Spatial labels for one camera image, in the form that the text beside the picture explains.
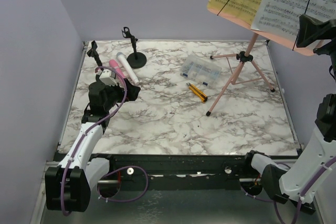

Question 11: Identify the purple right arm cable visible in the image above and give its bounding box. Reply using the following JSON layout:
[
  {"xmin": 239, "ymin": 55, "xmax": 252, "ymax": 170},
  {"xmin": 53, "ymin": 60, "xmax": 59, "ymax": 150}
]
[{"xmin": 272, "ymin": 155, "xmax": 336, "ymax": 224}]

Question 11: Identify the black round-base mic stand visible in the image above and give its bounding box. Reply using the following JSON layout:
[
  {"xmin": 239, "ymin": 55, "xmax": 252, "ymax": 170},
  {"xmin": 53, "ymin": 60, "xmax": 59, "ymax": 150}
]
[{"xmin": 122, "ymin": 27, "xmax": 147, "ymax": 69}]

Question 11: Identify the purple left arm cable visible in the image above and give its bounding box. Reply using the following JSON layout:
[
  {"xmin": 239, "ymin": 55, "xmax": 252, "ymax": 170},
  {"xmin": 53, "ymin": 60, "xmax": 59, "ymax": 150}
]
[{"xmin": 60, "ymin": 67, "xmax": 149, "ymax": 217}]

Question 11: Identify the pink music stand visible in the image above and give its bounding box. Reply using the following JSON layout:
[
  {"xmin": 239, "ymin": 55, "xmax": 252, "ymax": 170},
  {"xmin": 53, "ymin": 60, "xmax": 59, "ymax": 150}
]
[{"xmin": 205, "ymin": 6, "xmax": 326, "ymax": 118}]

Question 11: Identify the white sheet music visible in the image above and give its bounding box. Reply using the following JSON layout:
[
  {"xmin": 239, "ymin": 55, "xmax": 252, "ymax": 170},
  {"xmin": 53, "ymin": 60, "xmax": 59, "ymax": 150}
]
[{"xmin": 251, "ymin": 0, "xmax": 335, "ymax": 41}]

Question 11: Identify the yellow utility knife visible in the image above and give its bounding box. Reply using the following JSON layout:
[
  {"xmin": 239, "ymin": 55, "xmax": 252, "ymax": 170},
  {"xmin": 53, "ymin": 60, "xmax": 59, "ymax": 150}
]
[{"xmin": 186, "ymin": 83, "xmax": 208, "ymax": 103}]

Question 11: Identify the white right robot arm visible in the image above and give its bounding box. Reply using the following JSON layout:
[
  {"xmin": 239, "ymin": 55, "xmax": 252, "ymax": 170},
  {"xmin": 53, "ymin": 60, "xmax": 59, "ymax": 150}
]
[{"xmin": 241, "ymin": 14, "xmax": 335, "ymax": 214}]

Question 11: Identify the clear plastic organizer box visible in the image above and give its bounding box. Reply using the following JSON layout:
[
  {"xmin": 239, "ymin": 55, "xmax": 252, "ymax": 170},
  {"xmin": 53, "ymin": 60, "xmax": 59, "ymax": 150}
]
[{"xmin": 180, "ymin": 55, "xmax": 222, "ymax": 87}]

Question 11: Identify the pink toy microphone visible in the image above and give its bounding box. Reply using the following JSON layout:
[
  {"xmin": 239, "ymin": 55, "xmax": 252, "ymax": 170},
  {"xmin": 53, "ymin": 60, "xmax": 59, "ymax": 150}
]
[{"xmin": 109, "ymin": 60, "xmax": 125, "ymax": 79}]

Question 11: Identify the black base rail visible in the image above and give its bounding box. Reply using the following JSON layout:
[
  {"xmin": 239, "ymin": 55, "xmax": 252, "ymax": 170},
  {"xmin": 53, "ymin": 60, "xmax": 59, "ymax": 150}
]
[{"xmin": 90, "ymin": 154, "xmax": 259, "ymax": 191}]

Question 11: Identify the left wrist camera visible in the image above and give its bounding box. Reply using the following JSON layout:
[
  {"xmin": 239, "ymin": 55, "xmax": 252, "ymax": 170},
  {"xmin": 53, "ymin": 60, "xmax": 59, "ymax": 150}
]
[{"xmin": 95, "ymin": 66, "xmax": 118, "ymax": 87}]

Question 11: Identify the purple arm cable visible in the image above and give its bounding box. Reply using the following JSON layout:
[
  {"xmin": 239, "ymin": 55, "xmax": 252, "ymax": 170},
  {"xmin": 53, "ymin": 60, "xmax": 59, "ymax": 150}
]
[
  {"xmin": 60, "ymin": 67, "xmax": 149, "ymax": 217},
  {"xmin": 272, "ymin": 155, "xmax": 336, "ymax": 224}
]

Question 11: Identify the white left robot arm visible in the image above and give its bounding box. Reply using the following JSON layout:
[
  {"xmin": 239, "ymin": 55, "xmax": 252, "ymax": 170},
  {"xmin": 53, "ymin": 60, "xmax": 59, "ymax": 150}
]
[{"xmin": 45, "ymin": 79, "xmax": 141, "ymax": 216}]

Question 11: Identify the white toy microphone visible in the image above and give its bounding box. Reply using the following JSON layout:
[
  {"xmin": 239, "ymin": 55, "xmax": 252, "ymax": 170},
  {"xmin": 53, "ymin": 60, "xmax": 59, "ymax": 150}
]
[{"xmin": 117, "ymin": 52, "xmax": 140, "ymax": 85}]

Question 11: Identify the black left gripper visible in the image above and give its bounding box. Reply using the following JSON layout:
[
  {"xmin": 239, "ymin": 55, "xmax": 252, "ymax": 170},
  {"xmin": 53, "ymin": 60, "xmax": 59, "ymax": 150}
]
[{"xmin": 104, "ymin": 78, "xmax": 140, "ymax": 111}]

